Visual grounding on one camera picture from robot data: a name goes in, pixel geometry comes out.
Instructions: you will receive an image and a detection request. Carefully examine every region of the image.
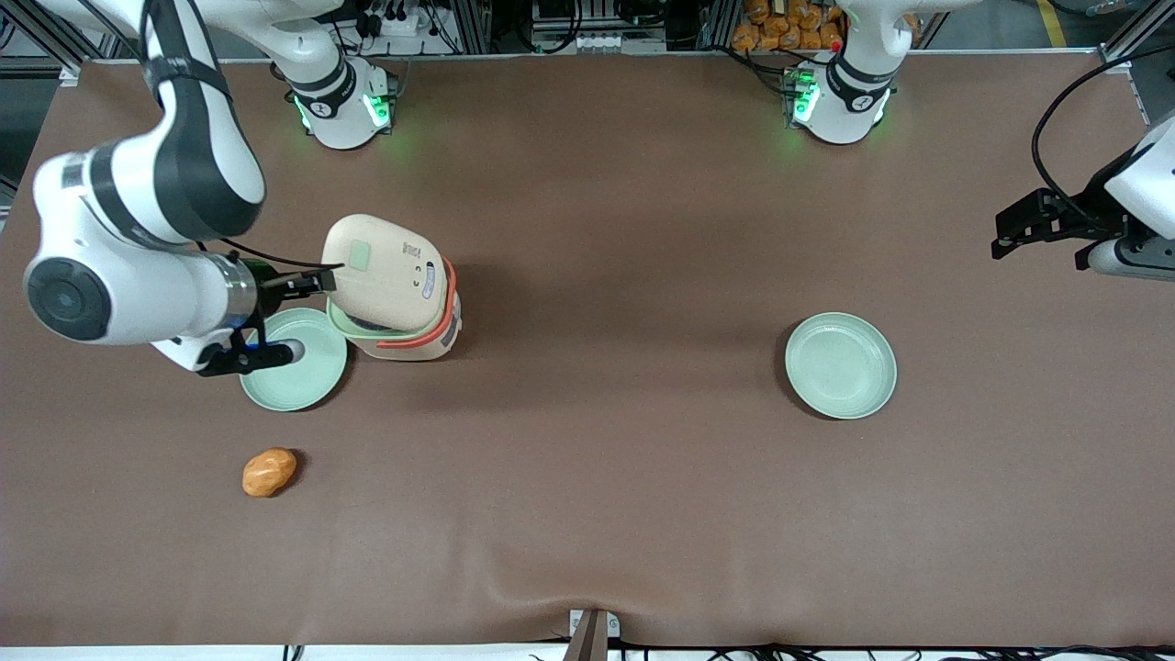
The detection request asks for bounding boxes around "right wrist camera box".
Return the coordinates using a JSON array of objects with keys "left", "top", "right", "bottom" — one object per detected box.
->
[{"left": 151, "top": 332, "right": 306, "bottom": 378}]

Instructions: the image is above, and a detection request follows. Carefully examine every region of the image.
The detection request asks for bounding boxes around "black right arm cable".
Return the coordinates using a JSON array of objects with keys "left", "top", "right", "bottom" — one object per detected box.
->
[{"left": 195, "top": 239, "right": 322, "bottom": 273}]

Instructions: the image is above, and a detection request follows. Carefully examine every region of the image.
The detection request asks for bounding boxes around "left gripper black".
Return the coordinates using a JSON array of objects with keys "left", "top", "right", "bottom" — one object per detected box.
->
[{"left": 990, "top": 168, "right": 1128, "bottom": 261}]

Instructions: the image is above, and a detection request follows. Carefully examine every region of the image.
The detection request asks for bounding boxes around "aluminium frame post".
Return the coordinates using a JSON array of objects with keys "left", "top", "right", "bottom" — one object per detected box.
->
[
  {"left": 1097, "top": 0, "right": 1175, "bottom": 125},
  {"left": 0, "top": 0, "right": 116, "bottom": 85}
]

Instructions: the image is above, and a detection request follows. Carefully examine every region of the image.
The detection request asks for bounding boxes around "mint green round plate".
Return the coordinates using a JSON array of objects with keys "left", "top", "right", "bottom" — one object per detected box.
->
[
  {"left": 784, "top": 312, "right": 898, "bottom": 420},
  {"left": 240, "top": 308, "right": 350, "bottom": 412}
]

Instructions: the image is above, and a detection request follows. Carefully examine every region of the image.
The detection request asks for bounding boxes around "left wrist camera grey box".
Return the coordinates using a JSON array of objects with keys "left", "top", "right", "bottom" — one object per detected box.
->
[{"left": 1076, "top": 235, "right": 1175, "bottom": 282}]

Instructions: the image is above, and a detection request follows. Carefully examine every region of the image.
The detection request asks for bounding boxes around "beige rice cooker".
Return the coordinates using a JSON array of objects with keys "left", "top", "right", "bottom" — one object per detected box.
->
[{"left": 320, "top": 213, "right": 463, "bottom": 363}]

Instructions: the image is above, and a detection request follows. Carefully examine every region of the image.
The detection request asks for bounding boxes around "white terminal block row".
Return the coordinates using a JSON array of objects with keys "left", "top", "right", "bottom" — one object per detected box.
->
[{"left": 531, "top": 30, "right": 668, "bottom": 53}]

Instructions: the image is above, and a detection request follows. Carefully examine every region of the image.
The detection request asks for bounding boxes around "pile of packaged bread rolls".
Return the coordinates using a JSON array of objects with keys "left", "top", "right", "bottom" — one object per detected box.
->
[{"left": 732, "top": 0, "right": 847, "bottom": 53}]

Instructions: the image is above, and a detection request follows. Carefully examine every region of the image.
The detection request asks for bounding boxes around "white power strip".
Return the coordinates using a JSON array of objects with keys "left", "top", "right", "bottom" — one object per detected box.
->
[{"left": 365, "top": 7, "right": 434, "bottom": 39}]

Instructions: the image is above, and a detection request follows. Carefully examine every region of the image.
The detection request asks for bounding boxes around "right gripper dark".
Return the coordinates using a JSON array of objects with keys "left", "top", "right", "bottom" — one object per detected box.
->
[{"left": 239, "top": 262, "right": 347, "bottom": 319}]

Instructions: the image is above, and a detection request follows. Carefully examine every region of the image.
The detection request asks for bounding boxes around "orange bread roll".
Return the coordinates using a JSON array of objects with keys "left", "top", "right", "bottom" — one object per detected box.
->
[{"left": 242, "top": 447, "right": 298, "bottom": 499}]

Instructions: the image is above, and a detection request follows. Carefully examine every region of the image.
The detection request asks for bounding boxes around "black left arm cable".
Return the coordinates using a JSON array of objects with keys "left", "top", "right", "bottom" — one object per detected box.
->
[{"left": 1031, "top": 44, "right": 1175, "bottom": 232}]

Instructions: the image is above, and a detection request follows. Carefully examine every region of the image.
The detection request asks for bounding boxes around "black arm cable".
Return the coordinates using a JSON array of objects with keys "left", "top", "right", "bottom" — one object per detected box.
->
[
  {"left": 195, "top": 239, "right": 322, "bottom": 273},
  {"left": 1031, "top": 44, "right": 1175, "bottom": 232}
]

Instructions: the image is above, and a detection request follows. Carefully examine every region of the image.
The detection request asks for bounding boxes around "metal table edge bracket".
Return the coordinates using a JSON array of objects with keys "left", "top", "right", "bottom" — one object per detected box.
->
[{"left": 567, "top": 608, "right": 621, "bottom": 661}]

